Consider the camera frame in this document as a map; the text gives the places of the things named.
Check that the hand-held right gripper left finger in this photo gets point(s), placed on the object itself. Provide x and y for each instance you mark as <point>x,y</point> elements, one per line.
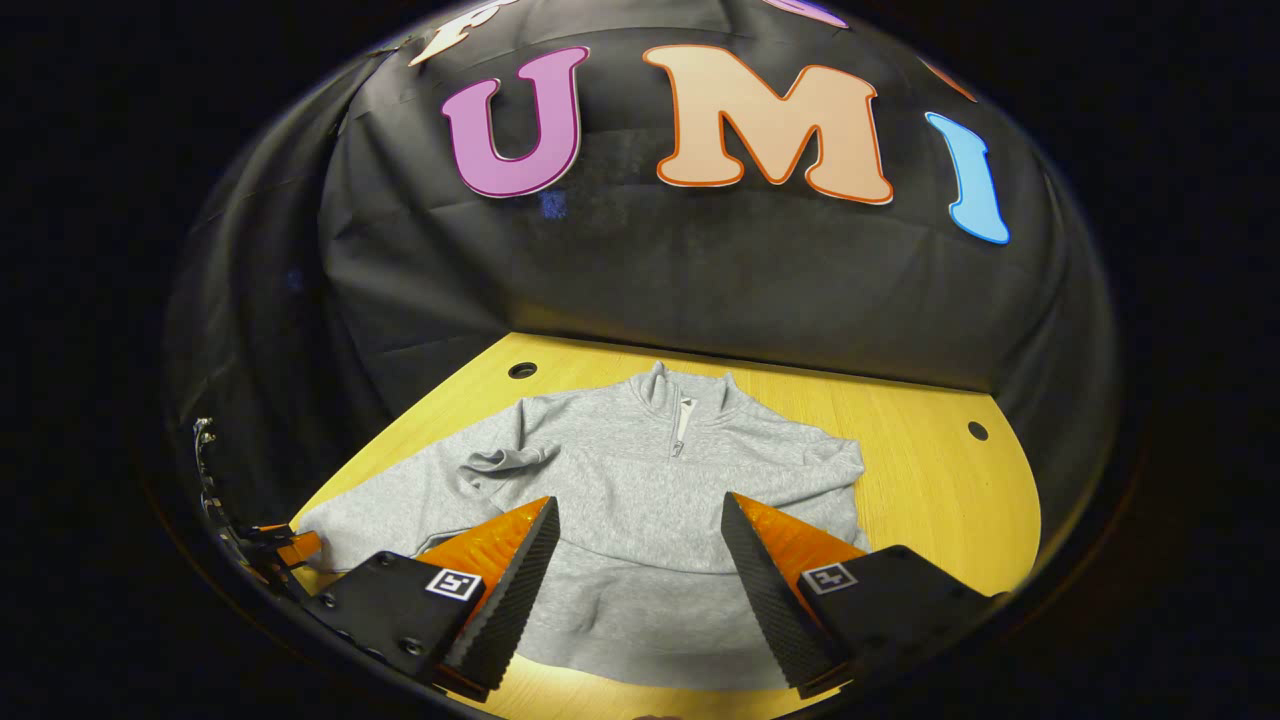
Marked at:
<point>505,610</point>

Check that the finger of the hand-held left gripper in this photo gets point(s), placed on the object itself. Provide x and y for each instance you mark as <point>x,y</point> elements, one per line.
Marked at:
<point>302,547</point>

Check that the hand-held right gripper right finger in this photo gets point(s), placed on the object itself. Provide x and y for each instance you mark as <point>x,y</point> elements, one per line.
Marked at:
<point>770,605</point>

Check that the grey zip-neck sweatshirt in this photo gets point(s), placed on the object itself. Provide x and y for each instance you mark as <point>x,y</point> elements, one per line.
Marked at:
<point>640,480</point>

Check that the black backdrop cloth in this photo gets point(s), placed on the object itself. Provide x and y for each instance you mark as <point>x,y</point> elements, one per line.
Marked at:
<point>700,260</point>

